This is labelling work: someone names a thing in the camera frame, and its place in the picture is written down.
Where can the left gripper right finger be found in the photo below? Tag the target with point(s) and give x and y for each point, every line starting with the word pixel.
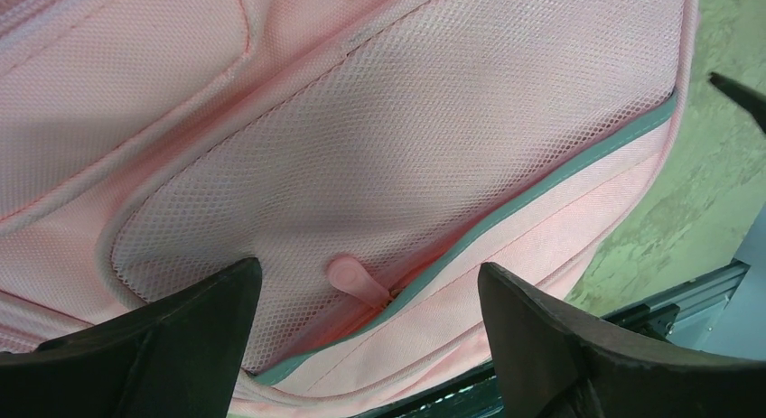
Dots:
pixel 598 367

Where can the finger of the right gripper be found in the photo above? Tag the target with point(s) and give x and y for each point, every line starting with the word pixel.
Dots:
pixel 747 98

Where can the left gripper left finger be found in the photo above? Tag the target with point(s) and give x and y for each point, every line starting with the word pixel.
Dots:
pixel 176 357

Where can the pink backpack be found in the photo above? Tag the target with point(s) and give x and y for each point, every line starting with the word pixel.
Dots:
pixel 371 155

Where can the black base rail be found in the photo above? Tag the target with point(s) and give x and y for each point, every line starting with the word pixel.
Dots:
pixel 598 343

